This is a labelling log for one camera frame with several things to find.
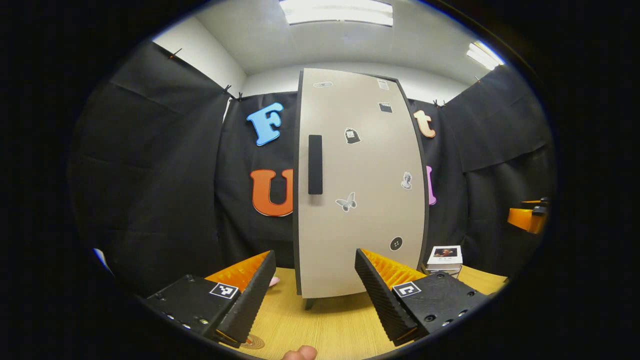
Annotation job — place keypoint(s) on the black backdrop cloth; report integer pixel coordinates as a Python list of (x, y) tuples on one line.
[(160, 190)]

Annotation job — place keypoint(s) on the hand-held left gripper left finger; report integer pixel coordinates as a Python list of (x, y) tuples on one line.
[(252, 302)]

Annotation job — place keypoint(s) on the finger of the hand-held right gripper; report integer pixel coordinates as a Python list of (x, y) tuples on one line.
[(525, 220)]

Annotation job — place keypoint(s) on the long ceiling light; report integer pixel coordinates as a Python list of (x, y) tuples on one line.
[(337, 12)]

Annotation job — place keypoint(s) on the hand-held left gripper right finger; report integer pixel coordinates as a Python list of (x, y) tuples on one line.
[(380, 305)]

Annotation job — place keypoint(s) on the white book with portrait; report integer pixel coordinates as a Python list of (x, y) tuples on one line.
[(445, 254)]

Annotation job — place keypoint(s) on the grey cabinet door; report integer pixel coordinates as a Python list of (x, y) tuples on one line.
[(360, 225)]

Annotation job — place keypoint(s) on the small ceiling light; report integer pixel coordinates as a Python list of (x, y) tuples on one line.
[(484, 54)]

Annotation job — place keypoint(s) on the pink plush toy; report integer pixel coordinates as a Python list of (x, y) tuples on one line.
[(274, 281)]

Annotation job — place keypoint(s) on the round brown coaster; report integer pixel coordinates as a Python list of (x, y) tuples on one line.
[(254, 342)]

